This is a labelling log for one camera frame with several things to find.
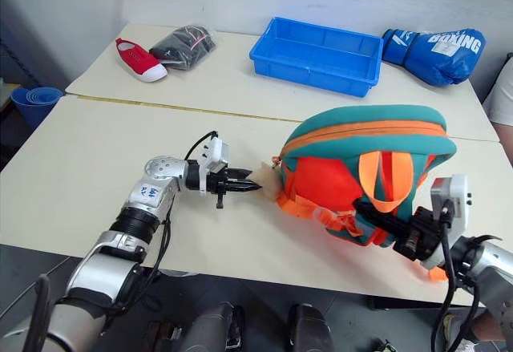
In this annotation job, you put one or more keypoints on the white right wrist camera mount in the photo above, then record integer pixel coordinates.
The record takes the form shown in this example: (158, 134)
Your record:
(459, 203)

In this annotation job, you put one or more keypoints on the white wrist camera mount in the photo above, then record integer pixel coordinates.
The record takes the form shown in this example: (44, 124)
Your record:
(216, 153)
(459, 203)

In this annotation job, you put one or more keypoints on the black clothes in clear bag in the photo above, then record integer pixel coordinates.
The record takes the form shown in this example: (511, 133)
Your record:
(184, 45)

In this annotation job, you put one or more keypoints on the red and white shoe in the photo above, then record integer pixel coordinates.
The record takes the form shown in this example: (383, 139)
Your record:
(140, 61)

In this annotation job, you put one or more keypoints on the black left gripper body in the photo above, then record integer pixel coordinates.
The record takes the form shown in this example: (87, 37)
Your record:
(220, 185)

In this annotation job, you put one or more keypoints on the orange and teal backpack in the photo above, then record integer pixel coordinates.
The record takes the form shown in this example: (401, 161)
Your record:
(328, 175)

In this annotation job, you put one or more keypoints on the stack of blue cups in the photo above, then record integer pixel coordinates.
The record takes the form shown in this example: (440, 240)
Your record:
(34, 105)

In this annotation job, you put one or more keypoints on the person in white shirt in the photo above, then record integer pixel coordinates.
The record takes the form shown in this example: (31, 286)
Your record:
(501, 91)

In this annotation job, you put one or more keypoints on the blue boxing glove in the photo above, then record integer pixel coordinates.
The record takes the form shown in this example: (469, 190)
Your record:
(437, 53)

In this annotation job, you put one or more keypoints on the person's foot with sandal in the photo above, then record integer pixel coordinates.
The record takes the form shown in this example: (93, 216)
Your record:
(481, 328)

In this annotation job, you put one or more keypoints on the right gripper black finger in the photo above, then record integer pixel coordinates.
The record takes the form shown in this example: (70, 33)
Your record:
(378, 219)

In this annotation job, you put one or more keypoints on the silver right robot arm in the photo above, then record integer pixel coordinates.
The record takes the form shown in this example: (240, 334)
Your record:
(491, 276)

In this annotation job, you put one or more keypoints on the dark rounded shape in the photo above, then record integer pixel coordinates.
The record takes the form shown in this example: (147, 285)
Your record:
(218, 328)
(308, 328)

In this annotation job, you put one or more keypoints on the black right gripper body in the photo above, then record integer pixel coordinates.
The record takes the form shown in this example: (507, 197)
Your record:
(421, 237)

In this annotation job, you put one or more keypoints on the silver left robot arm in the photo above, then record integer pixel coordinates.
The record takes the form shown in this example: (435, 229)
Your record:
(108, 272)

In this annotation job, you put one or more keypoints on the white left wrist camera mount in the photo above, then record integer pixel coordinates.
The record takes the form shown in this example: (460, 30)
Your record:
(216, 153)

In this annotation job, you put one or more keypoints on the blue plastic bin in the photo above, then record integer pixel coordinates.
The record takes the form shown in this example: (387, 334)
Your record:
(316, 55)

